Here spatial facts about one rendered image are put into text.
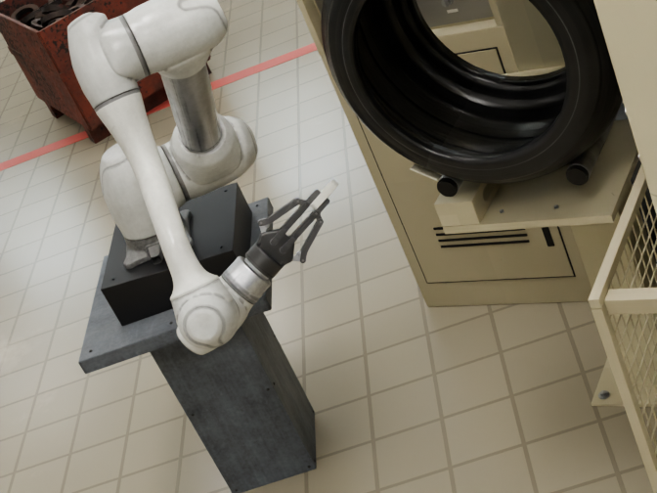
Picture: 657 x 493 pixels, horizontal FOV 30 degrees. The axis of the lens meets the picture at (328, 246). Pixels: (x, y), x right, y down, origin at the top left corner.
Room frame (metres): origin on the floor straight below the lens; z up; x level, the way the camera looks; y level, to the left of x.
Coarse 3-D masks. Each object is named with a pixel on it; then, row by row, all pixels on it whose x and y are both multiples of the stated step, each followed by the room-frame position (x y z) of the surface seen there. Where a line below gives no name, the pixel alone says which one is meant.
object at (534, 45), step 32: (512, 0) 2.42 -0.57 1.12; (512, 32) 2.43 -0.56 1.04; (544, 32) 2.39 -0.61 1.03; (544, 64) 2.40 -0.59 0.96; (608, 224) 2.39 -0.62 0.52; (640, 224) 2.45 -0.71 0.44; (640, 256) 2.40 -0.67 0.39; (640, 320) 2.38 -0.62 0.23; (640, 352) 2.40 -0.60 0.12; (640, 384) 2.42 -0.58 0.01
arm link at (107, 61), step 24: (72, 24) 2.43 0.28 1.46; (96, 24) 2.41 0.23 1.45; (120, 24) 2.40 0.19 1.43; (72, 48) 2.40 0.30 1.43; (96, 48) 2.38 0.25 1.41; (120, 48) 2.37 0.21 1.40; (96, 72) 2.36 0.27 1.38; (120, 72) 2.35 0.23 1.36; (144, 72) 2.38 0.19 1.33; (96, 96) 2.35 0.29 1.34
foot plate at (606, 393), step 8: (608, 368) 2.53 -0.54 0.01; (608, 376) 2.50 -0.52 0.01; (600, 384) 2.48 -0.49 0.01; (608, 384) 2.47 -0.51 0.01; (616, 384) 2.46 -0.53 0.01; (600, 392) 2.44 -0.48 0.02; (608, 392) 2.44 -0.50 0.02; (616, 392) 2.43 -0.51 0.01; (656, 392) 2.37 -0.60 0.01; (592, 400) 2.44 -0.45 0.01; (600, 400) 2.43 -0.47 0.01; (608, 400) 2.42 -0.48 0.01; (616, 400) 2.40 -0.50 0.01; (648, 400) 2.35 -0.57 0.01; (656, 400) 2.34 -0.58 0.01
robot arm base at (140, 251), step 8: (184, 216) 2.86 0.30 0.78; (184, 224) 2.80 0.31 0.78; (128, 240) 2.78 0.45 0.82; (144, 240) 2.75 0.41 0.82; (152, 240) 2.74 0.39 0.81; (192, 240) 2.74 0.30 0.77; (128, 248) 2.80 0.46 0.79; (136, 248) 2.76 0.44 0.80; (144, 248) 2.75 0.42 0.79; (152, 248) 2.73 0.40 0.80; (160, 248) 2.72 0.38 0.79; (128, 256) 2.77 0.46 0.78; (136, 256) 2.75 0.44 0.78; (144, 256) 2.74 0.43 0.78; (152, 256) 2.70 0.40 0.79; (160, 256) 2.70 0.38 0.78; (128, 264) 2.74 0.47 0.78; (136, 264) 2.74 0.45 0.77
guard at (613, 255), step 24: (624, 216) 1.68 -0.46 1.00; (624, 240) 1.63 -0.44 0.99; (648, 240) 1.72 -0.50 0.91; (648, 264) 1.69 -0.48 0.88; (600, 288) 1.52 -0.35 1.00; (600, 312) 1.50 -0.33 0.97; (600, 336) 1.51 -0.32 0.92; (624, 360) 1.53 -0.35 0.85; (624, 384) 1.50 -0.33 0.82; (648, 456) 1.50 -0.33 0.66
